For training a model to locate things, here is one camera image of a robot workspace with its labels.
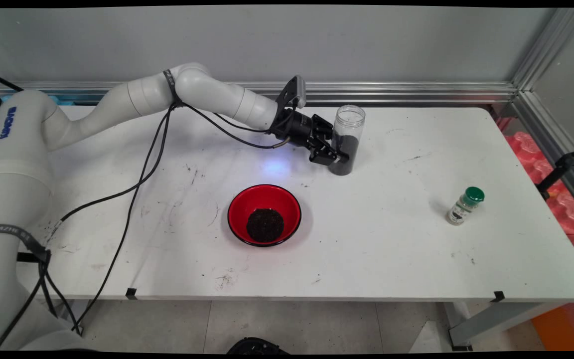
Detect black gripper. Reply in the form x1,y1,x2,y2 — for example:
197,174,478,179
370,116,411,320
272,109,350,167

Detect clear plastic jar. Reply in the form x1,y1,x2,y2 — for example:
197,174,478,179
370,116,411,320
330,105,366,176

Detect red bowl black rim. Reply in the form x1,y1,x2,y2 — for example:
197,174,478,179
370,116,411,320
227,184,302,247

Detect green-lid spice jar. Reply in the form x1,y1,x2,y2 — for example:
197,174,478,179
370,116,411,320
446,186,485,226

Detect red plastic packages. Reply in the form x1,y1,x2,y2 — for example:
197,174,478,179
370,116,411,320
496,117,574,272

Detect black round floor object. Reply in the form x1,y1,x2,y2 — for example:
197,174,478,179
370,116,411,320
226,337,290,356

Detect black tripod stand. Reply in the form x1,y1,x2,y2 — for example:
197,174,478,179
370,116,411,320
536,135,574,200

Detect grey metal table leg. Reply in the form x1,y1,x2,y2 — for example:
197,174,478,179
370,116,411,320
444,301,567,351
58,299,88,335

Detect orange box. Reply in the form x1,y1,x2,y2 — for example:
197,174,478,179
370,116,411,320
531,299,574,351

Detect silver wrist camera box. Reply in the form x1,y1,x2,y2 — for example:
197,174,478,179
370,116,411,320
292,75,308,109

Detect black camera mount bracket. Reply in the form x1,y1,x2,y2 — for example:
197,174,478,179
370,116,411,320
275,77,298,125

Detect aluminium frame rail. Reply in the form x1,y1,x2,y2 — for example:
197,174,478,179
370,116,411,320
511,92,574,220
0,81,519,105

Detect black cable with metal plug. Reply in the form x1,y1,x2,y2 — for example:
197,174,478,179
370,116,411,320
0,102,290,350

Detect thin black cable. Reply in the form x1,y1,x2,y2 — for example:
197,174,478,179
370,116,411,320
70,102,272,334

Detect aluminium frame post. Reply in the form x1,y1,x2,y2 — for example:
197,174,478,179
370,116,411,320
511,7,574,93

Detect black printed velcro strap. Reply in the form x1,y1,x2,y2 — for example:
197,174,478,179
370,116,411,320
0,224,51,264

